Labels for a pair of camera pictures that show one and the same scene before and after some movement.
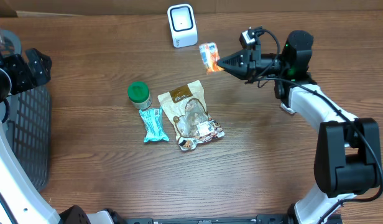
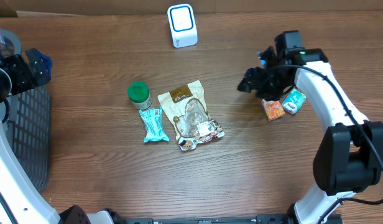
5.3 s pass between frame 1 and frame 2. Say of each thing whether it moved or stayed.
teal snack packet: stayed
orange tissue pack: moved
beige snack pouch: stayed
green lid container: stayed
